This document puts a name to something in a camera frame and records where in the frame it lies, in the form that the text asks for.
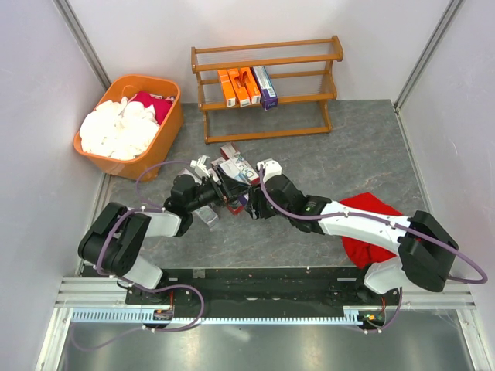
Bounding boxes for red silver r&o box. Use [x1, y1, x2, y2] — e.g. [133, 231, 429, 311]
[226, 195, 248, 215]
[220, 142, 259, 185]

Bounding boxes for silver toothpaste box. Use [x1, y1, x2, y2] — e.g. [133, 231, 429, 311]
[193, 206, 219, 231]

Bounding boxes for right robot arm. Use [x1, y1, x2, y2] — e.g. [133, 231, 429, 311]
[247, 175, 459, 305]

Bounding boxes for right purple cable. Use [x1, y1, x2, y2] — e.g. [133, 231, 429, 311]
[258, 165, 489, 335]

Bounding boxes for orange Curaprox toothpaste box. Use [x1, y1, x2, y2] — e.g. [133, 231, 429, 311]
[217, 70, 237, 107]

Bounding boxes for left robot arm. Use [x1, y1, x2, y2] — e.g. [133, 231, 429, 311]
[77, 166, 251, 304]

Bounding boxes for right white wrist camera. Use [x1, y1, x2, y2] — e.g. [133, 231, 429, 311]
[256, 158, 282, 182]

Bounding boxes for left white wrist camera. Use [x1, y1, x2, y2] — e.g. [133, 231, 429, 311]
[189, 155, 211, 179]

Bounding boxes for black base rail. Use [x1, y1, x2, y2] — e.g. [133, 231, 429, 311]
[125, 266, 401, 310]

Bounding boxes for wooden two-tier shelf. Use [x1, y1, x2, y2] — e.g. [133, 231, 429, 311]
[190, 36, 344, 144]

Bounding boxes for slotted cable duct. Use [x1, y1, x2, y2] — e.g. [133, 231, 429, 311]
[71, 308, 364, 325]

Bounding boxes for magenta cloth in bin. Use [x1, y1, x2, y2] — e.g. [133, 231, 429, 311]
[131, 90, 176, 125]

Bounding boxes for red cloth on table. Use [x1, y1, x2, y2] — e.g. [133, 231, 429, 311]
[340, 192, 405, 270]

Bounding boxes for purple white R.O toothpaste box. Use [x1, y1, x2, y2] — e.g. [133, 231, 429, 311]
[212, 158, 251, 185]

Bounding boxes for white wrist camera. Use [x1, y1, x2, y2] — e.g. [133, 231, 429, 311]
[189, 155, 211, 179]
[256, 158, 282, 182]

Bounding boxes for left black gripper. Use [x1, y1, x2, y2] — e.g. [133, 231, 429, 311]
[187, 167, 248, 213]

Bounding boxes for white crumpled cloths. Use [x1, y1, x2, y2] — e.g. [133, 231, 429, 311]
[79, 97, 159, 161]

